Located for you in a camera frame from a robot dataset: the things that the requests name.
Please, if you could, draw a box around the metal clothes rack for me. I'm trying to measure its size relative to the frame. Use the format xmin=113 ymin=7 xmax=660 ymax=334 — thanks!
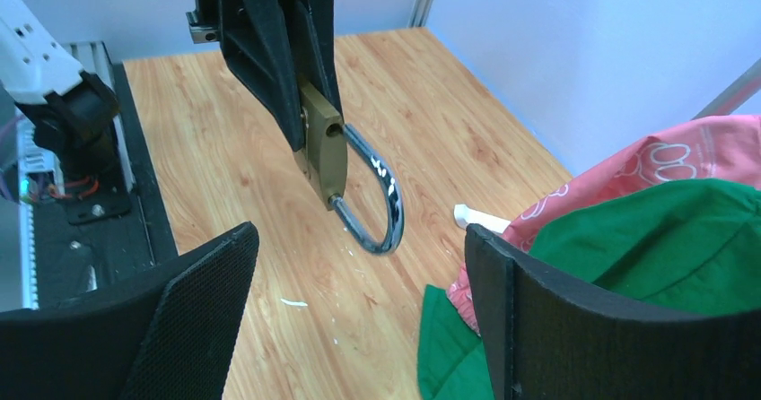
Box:
xmin=452 ymin=58 xmax=761 ymax=236

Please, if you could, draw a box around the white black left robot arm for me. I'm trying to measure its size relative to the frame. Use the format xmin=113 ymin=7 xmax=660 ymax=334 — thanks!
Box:
xmin=1 ymin=0 xmax=340 ymax=177

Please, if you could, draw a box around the green t-shirt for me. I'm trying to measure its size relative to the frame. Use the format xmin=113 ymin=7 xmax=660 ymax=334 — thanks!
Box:
xmin=417 ymin=179 xmax=760 ymax=399

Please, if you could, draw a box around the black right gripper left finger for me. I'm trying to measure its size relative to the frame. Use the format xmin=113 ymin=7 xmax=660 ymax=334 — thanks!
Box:
xmin=1 ymin=222 xmax=259 ymax=399

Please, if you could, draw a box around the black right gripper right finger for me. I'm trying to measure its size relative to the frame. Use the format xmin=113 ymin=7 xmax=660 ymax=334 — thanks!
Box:
xmin=465 ymin=224 xmax=760 ymax=399

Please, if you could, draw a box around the pink printed shirt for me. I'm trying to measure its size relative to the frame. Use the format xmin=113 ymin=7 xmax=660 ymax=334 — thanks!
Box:
xmin=447 ymin=114 xmax=761 ymax=335

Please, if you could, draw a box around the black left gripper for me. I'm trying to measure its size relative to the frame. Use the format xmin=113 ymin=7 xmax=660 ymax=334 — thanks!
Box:
xmin=186 ymin=0 xmax=343 ymax=152

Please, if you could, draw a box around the large brass padlock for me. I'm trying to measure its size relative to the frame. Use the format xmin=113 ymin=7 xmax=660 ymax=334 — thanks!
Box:
xmin=294 ymin=80 xmax=405 ymax=255

